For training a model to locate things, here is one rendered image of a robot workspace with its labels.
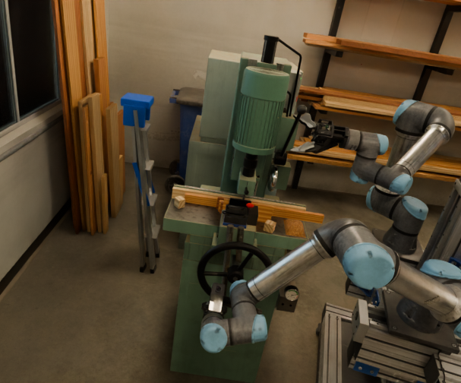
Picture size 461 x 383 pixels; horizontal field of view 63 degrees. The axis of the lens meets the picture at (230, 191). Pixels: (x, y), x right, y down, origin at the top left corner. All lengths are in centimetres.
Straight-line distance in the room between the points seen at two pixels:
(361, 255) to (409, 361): 68
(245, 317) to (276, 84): 80
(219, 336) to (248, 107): 81
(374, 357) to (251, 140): 92
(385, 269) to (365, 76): 319
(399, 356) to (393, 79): 308
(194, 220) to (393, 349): 88
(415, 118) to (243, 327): 110
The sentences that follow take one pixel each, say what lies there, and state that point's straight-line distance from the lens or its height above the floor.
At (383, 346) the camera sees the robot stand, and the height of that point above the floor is 70.
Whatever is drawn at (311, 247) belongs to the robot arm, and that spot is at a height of 110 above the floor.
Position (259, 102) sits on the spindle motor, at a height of 140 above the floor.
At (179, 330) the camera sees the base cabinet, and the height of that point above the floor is 29.
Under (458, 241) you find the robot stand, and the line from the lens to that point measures 161.
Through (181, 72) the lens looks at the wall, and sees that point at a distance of 388.
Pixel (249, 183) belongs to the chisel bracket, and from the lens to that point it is 156.
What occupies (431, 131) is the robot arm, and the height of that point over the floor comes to 139.
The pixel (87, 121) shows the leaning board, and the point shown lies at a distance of 269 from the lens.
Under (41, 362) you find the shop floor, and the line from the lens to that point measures 224.
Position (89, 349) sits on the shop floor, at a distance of 224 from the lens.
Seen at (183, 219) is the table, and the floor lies 90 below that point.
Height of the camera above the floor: 170
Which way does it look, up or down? 26 degrees down
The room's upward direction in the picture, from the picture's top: 10 degrees clockwise
